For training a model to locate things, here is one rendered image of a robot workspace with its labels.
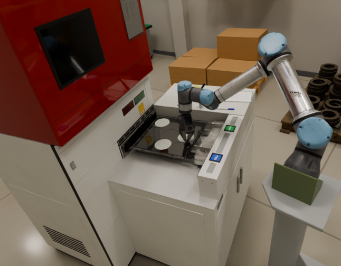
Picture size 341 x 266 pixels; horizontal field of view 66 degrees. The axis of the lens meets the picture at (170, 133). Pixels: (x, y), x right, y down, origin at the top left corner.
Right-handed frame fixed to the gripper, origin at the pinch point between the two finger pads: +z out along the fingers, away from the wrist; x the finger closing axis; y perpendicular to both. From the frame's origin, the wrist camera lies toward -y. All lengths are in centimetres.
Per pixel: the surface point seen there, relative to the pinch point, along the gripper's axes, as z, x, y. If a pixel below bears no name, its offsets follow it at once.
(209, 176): -3.5, -4.1, -35.9
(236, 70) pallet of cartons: 30, -96, 187
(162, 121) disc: 1.0, 11.9, 28.3
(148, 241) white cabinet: 64, 31, -16
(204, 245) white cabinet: 44, -1, -38
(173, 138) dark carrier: 1.5, 6.9, 6.9
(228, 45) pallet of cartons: 9, -99, 231
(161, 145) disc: 2.3, 14.8, 2.4
